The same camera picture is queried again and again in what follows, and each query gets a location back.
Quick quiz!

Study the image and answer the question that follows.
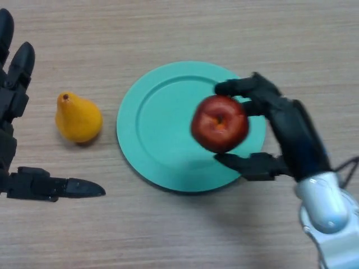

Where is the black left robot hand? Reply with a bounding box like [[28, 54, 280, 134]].
[[0, 8, 107, 203]]

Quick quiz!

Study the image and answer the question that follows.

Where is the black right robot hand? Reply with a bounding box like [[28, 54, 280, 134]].
[[213, 71, 333, 182]]

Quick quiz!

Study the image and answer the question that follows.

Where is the red apple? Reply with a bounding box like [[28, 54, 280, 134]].
[[190, 94, 250, 154]]

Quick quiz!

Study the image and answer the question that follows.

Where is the green round plate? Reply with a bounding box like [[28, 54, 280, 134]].
[[116, 61, 267, 194]]

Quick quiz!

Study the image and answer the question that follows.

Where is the yellow pear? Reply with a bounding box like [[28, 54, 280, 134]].
[[54, 91, 104, 144]]

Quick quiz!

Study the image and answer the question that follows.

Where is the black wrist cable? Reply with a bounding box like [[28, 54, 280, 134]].
[[333, 156, 359, 189]]

